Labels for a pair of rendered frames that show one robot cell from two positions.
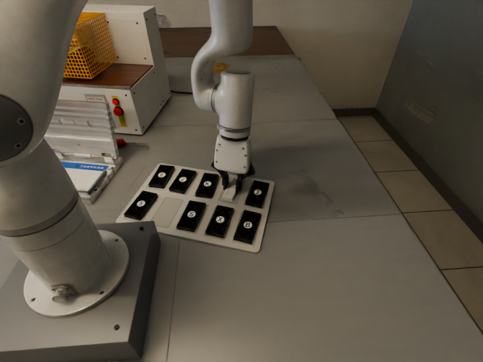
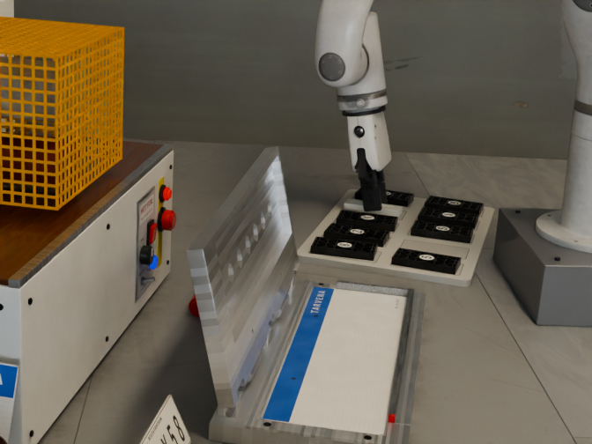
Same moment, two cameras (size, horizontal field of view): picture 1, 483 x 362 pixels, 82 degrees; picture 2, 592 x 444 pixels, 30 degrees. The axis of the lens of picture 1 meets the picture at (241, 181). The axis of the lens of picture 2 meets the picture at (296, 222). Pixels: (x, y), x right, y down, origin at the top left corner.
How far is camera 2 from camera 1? 2.01 m
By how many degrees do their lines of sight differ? 78
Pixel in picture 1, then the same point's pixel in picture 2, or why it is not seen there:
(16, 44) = not seen: outside the picture
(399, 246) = (455, 160)
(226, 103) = (377, 53)
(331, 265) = (495, 187)
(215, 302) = not seen: hidden behind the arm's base
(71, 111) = (257, 196)
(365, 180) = (338, 153)
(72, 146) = (278, 288)
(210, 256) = not seen: hidden behind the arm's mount
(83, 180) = (367, 305)
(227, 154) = (381, 136)
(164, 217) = (448, 250)
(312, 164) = (297, 170)
